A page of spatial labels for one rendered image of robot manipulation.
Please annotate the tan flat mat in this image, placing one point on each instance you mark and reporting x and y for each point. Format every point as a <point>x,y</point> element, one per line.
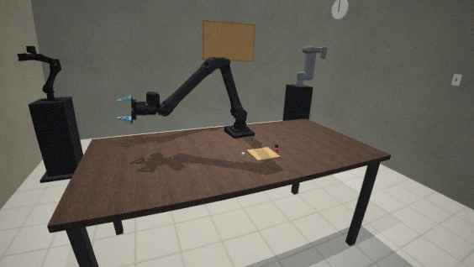
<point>263,153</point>

